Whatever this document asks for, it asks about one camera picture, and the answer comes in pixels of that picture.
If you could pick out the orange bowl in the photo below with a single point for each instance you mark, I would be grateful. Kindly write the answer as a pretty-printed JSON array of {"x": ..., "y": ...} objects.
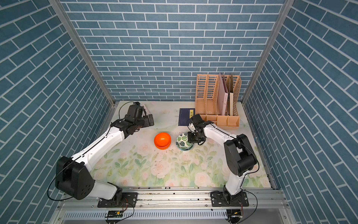
[{"x": 162, "y": 141}]

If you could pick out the beige file organizer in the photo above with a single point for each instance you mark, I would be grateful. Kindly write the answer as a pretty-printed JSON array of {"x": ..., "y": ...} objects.
[{"x": 207, "y": 87}]

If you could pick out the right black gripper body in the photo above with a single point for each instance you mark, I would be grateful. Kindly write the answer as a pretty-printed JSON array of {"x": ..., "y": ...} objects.
[{"x": 193, "y": 137}]

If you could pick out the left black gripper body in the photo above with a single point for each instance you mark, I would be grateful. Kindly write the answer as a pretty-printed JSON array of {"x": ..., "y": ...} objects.
[{"x": 143, "y": 122}]

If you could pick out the green leaf bowl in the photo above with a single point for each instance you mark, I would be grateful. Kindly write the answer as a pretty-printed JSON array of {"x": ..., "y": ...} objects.
[{"x": 182, "y": 142}]

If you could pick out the floral table mat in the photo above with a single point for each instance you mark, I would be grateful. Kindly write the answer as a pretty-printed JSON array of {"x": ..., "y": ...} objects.
[{"x": 136, "y": 162}]

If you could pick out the tan folder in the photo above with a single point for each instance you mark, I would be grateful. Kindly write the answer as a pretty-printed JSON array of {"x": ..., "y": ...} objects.
[{"x": 231, "y": 95}]

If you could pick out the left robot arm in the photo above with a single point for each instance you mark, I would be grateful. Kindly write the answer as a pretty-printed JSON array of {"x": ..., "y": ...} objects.
[{"x": 73, "y": 173}]

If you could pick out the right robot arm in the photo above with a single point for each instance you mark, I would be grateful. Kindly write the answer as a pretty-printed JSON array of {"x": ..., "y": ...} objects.
[{"x": 240, "y": 156}]

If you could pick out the pink folder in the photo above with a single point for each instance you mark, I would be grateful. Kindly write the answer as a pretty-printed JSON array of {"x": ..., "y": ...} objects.
[{"x": 222, "y": 96}]

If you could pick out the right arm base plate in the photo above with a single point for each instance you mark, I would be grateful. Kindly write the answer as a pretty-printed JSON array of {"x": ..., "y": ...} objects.
[{"x": 222, "y": 199}]

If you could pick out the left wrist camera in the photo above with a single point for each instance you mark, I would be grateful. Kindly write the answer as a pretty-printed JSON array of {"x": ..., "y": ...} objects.
[{"x": 136, "y": 110}]

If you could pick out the pink calculator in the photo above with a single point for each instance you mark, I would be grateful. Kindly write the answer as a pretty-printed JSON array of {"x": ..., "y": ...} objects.
[{"x": 145, "y": 110}]

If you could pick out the aluminium rail frame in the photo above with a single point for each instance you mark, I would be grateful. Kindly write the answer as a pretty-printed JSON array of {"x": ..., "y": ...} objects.
[{"x": 180, "y": 206}]

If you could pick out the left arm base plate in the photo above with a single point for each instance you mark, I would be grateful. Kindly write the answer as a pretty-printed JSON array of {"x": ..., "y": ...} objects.
[{"x": 120, "y": 200}]

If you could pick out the dark blue book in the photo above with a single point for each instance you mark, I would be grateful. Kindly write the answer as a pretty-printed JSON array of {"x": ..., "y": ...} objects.
[{"x": 185, "y": 114}]

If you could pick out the left circuit board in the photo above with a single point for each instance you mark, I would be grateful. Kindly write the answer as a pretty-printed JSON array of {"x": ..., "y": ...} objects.
[{"x": 114, "y": 214}]

